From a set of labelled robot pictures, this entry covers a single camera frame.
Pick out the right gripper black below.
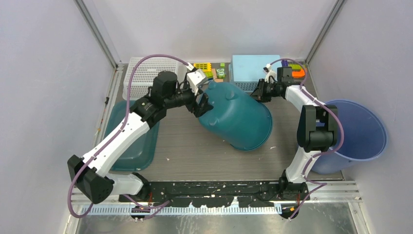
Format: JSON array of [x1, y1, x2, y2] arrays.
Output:
[[247, 79, 280, 103]]

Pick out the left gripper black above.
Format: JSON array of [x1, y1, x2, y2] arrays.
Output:
[[166, 80, 214, 117]]

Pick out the light blue perforated basket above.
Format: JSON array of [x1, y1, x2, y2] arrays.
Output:
[[228, 55, 281, 93]]

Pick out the teal round bucket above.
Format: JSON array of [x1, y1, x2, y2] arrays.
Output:
[[198, 81, 273, 151]]

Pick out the white perforated plastic basket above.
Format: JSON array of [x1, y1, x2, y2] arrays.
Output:
[[130, 57, 188, 100]]

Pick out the teal transparent plastic tub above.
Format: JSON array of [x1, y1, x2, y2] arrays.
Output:
[[105, 100, 159, 173]]

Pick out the blue round bucket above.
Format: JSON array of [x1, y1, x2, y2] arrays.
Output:
[[312, 99, 388, 175]]

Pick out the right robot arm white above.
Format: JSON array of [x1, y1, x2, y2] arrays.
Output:
[[251, 64, 339, 201]]

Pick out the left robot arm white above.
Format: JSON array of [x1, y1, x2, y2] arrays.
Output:
[[67, 69, 213, 204]]

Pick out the white toy car blue wheels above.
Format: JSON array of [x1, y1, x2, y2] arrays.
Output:
[[204, 71, 214, 80]]

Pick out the green monster toy block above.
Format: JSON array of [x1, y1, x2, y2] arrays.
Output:
[[215, 63, 226, 79]]

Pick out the yellow toy block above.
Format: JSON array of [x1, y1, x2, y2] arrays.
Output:
[[193, 62, 212, 72]]

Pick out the orange purple toy blocks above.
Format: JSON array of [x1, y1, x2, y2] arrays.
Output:
[[282, 59, 307, 79]]

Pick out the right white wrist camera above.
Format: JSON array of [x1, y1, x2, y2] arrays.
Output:
[[263, 64, 277, 83]]

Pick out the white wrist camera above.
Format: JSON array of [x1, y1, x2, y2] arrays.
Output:
[[187, 69, 208, 96], [263, 64, 277, 83]]

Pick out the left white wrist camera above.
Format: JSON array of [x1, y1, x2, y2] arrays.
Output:
[[187, 69, 208, 96]]

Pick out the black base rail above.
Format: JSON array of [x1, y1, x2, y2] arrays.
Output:
[[131, 180, 309, 208]]

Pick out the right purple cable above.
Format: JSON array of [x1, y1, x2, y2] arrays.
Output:
[[266, 58, 345, 221]]

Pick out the purple cable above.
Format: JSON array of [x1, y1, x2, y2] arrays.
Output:
[[266, 58, 345, 221], [67, 54, 196, 219]]

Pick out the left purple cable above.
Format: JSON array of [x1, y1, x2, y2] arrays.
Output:
[[67, 54, 196, 219]]

